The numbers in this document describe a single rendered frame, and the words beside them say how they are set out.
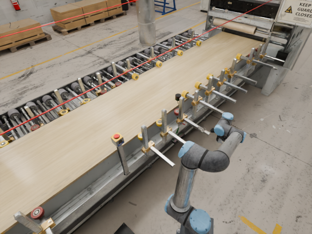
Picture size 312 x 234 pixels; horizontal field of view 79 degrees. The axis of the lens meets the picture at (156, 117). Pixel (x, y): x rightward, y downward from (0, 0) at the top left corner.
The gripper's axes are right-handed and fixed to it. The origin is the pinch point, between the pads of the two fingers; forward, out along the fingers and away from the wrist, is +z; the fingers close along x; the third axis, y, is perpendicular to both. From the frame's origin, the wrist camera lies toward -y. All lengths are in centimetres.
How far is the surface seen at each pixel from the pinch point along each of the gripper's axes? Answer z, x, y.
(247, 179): 83, 40, 36
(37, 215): -7, -149, -54
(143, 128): -30, -55, -44
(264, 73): 47, 239, -37
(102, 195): 13, -107, -44
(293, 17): -55, 223, -25
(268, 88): 66, 226, -17
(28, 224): -18, -153, -46
